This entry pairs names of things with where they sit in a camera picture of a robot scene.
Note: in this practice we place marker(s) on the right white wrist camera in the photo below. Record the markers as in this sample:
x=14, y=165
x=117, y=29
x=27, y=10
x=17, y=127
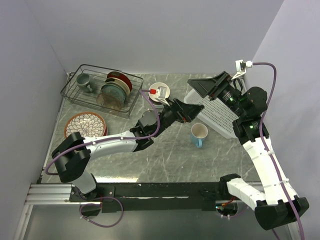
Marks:
x=241, y=68

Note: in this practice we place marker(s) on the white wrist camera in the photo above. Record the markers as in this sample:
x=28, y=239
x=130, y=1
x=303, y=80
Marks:
x=241, y=68
x=159, y=94

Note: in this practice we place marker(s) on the teal patterned plate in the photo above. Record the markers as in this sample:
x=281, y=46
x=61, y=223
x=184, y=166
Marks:
x=115, y=91

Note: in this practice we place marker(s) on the cream plate in rack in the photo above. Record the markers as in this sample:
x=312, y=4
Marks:
x=119, y=83

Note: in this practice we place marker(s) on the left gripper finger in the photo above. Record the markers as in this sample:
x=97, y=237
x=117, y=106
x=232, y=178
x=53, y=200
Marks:
x=190, y=111
x=180, y=104

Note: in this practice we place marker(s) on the dark red plate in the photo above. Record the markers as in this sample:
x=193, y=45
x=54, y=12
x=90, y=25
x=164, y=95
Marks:
x=120, y=76

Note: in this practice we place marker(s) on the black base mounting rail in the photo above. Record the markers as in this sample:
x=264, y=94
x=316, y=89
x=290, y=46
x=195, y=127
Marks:
x=154, y=196

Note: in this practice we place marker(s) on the floral orange rimmed plate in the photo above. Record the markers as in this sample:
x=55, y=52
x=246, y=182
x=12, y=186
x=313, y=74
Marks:
x=88, y=124

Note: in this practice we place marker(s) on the white top bowl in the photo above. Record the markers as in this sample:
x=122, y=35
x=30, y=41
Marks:
x=157, y=85

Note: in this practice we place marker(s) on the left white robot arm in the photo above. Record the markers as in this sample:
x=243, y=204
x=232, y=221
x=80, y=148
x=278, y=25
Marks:
x=71, y=157

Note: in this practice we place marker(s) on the white plastic perforated bin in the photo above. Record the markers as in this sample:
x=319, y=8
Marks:
x=215, y=114

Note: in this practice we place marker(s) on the grey ceramic mug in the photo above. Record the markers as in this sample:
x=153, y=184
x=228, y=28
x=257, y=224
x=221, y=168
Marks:
x=83, y=81

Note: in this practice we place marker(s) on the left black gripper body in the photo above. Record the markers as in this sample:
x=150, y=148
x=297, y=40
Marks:
x=169, y=116

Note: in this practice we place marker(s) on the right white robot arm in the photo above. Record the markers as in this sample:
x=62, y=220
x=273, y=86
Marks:
x=278, y=204

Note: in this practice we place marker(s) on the light blue mug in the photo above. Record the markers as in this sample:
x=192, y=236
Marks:
x=198, y=134

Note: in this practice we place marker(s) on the clear brown glass plate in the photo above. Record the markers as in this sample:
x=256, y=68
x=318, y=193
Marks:
x=108, y=101

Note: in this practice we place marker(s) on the black wire dish rack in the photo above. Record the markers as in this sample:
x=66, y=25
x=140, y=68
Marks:
x=98, y=76

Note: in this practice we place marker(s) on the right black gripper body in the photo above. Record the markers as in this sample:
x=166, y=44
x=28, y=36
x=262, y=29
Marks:
x=229, y=96

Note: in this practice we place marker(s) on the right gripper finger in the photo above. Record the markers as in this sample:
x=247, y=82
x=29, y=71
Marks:
x=222, y=79
x=205, y=87

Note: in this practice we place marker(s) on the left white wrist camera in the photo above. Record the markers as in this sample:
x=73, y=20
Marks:
x=159, y=94

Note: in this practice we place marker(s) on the dark striped bottom bowl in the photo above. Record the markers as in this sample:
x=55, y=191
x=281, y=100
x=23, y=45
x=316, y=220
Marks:
x=158, y=103

